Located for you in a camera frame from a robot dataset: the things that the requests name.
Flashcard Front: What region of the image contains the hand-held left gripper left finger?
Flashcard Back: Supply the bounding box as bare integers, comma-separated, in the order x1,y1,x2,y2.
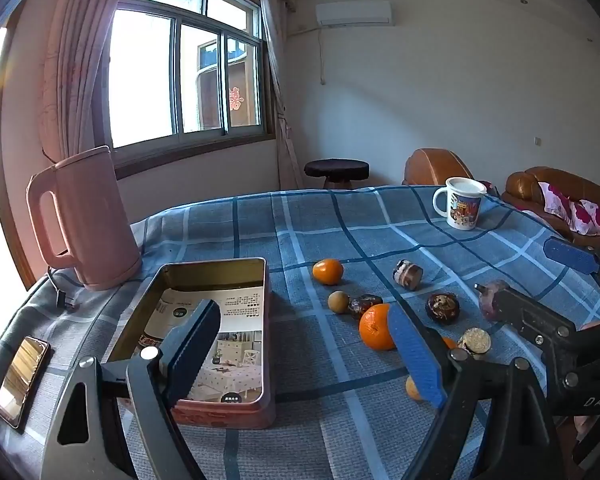
40,299,222,480

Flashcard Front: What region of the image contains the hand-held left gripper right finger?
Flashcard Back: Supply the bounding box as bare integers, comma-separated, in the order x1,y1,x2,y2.
386,304,563,480

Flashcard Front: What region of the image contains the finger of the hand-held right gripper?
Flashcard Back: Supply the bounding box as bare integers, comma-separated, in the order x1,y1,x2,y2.
474,283,581,361
543,236,600,291

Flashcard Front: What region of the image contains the purple sweet potato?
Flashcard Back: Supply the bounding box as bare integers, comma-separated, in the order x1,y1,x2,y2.
475,280,513,322

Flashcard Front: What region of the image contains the large orange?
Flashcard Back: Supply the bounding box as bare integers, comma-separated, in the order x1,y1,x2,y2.
358,303,398,352

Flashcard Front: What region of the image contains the round golden snack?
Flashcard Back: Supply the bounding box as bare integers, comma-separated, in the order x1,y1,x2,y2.
457,327,492,357

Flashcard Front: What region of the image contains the brown date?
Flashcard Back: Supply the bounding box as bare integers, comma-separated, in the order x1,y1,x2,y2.
348,293,384,317

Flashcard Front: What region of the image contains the rectangular metal tin box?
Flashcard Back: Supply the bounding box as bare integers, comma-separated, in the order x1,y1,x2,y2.
102,257,277,431

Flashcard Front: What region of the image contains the small layered jar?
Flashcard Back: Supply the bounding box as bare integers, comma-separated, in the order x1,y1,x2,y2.
392,259,424,291

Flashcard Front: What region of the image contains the pink floral cushion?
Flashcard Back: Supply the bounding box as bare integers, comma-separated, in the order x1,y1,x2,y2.
537,181,600,238

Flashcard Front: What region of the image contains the printed paper leaflet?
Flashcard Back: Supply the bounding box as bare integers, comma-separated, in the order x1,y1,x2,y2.
130,287,266,403

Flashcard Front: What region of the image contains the brown leather sofa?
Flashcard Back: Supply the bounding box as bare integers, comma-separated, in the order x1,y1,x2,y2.
500,166,600,251

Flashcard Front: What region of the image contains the white printed mug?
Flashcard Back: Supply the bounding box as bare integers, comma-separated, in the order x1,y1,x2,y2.
432,177,487,231

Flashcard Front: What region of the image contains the pink electric kettle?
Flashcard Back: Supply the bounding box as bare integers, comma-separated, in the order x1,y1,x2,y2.
26,145,143,292

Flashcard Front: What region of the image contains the blue plaid tablecloth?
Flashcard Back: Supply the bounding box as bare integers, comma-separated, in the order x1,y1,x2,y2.
0,185,600,480

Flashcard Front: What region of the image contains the black smartphone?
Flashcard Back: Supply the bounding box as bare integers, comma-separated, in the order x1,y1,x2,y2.
0,336,52,430

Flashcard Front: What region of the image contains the dark round stool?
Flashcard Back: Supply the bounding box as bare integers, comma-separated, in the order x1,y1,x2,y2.
304,158,370,191

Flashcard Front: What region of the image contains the sliding window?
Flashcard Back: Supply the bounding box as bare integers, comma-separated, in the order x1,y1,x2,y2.
95,0,277,176

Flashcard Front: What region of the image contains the pink curtain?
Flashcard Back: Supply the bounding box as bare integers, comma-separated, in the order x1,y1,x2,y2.
37,0,146,161
259,0,306,188

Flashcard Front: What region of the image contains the white air conditioner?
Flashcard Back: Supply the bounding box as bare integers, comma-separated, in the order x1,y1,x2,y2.
315,1,394,27

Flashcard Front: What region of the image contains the black kettle power cable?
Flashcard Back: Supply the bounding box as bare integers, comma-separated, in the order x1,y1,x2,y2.
47,267,81,311

